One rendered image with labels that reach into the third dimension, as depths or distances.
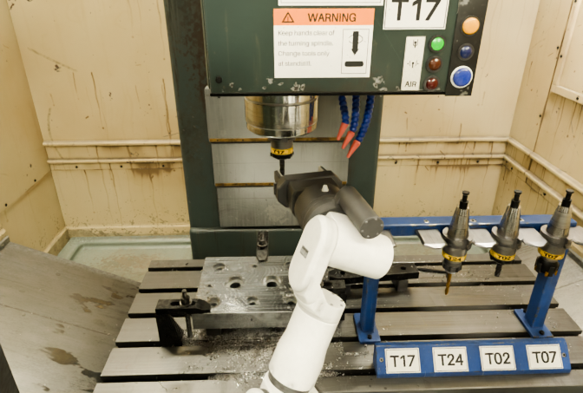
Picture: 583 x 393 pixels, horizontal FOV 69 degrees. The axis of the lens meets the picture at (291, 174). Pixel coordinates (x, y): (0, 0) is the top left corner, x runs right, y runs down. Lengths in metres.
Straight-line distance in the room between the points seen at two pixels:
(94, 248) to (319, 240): 1.73
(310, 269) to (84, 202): 1.68
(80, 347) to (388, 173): 1.36
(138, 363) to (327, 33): 0.86
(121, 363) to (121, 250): 1.04
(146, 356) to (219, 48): 0.77
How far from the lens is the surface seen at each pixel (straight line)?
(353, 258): 0.59
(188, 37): 1.40
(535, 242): 1.06
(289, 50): 0.70
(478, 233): 1.03
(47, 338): 1.57
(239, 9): 0.70
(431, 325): 1.24
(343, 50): 0.71
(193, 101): 1.44
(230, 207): 1.54
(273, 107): 0.85
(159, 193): 2.02
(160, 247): 2.10
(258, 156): 1.44
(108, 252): 2.15
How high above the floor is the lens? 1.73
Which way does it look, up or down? 25 degrees down
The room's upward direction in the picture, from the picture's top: straight up
